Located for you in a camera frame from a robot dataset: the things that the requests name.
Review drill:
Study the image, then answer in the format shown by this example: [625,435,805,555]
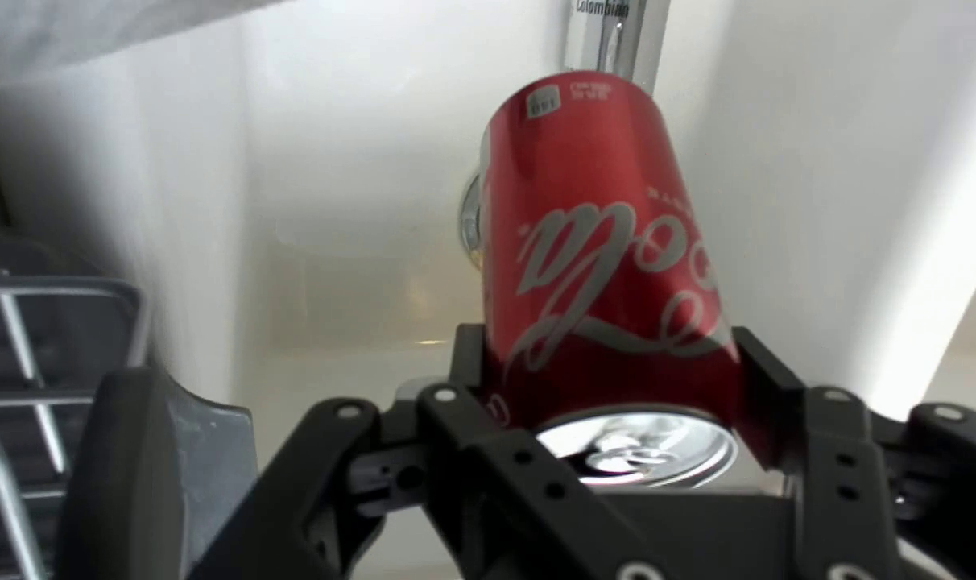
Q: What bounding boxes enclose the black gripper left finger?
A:
[190,320,666,580]

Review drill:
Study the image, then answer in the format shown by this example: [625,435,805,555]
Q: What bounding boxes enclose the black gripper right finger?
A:
[720,323,976,580]

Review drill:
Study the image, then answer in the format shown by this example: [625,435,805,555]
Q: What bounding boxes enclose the red cola can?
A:
[472,66,749,497]

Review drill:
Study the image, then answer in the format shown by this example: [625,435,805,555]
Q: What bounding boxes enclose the white double sink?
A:
[0,0,976,580]

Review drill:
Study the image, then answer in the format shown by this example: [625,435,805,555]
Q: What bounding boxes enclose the chrome sink faucet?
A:
[564,0,673,91]

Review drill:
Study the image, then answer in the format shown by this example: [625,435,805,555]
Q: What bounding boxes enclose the metal wire dish rack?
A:
[0,272,260,580]

